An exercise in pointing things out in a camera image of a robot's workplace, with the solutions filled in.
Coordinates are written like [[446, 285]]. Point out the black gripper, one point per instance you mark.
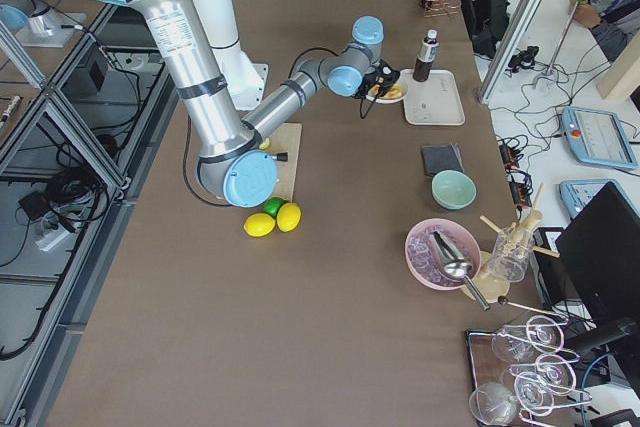
[[385, 78]]

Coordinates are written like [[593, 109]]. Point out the glazed twisted ring donut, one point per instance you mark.
[[394, 93]]

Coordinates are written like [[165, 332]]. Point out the light grey round plate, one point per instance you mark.
[[374, 93]]

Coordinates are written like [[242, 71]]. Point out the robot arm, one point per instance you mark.
[[195, 39]]

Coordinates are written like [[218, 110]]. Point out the dark tea bottle on tray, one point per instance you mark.
[[426, 56]]

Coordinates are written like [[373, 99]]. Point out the cream rabbit serving tray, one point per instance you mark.
[[435, 102]]

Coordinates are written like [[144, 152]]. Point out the wine glass rack tray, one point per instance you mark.
[[522, 373]]

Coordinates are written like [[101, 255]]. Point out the dark grey folded cloth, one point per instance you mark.
[[441, 158]]

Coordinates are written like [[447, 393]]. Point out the wooden cutting board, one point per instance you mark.
[[286, 139]]

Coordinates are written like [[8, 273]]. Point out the steel muddler black tip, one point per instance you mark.
[[280, 157]]

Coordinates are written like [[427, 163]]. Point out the mint green bowl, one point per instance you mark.
[[453, 190]]

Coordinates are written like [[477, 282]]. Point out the halved lemon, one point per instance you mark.
[[265, 144]]

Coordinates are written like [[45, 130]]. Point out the whole lemon rear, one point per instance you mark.
[[288, 216]]

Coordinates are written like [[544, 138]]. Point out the whole lemon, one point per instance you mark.
[[259, 224], [288, 216]]

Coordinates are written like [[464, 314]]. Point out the green lime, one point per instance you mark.
[[273, 205]]

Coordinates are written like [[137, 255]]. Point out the pink ice bowl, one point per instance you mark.
[[422, 259]]

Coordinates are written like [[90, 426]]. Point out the whole lemon front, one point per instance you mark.
[[259, 224]]

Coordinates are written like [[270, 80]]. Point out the steel ice scoop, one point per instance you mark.
[[456, 266]]

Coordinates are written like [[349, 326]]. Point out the blue teach pendant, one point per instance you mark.
[[576, 194], [596, 137]]

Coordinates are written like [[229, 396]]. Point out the clear glass on stand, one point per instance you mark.
[[510, 256]]

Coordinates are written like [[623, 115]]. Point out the black monitor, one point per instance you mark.
[[600, 252]]

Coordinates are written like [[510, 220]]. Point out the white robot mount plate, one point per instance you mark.
[[246, 80]]

